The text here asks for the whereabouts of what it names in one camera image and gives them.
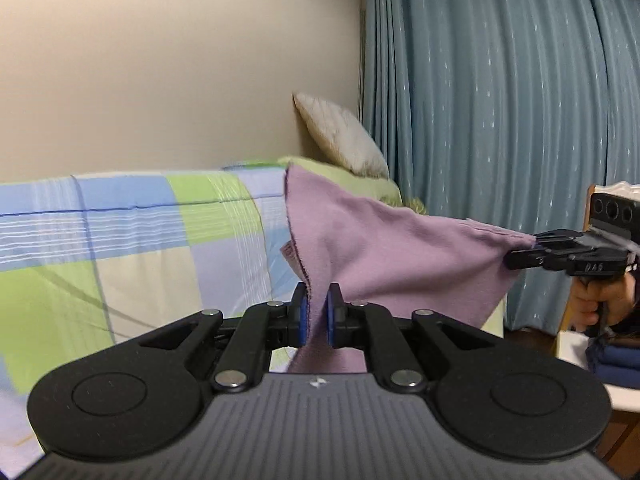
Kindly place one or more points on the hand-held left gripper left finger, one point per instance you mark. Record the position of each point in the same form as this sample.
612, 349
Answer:
301, 321

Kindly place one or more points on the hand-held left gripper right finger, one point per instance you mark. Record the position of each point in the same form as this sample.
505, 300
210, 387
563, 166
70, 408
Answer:
331, 321

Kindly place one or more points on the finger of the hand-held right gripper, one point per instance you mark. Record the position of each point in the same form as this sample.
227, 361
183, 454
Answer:
560, 239
535, 260

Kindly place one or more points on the purple garment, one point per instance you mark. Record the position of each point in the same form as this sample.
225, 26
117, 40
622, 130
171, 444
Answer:
380, 240

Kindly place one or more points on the folded dark blue clothes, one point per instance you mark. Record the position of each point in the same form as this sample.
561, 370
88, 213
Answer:
617, 365

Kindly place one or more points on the person's right hand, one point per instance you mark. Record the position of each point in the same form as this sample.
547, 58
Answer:
582, 305

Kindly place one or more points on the green covered sofa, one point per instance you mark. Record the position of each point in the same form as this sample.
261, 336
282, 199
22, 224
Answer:
372, 186

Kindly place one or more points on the blue curtain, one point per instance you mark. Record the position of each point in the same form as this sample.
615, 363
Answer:
490, 100

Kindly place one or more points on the grey pillow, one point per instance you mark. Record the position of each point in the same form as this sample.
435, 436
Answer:
345, 140

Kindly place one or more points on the plaid blanket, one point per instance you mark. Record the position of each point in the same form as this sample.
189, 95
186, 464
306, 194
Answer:
125, 240

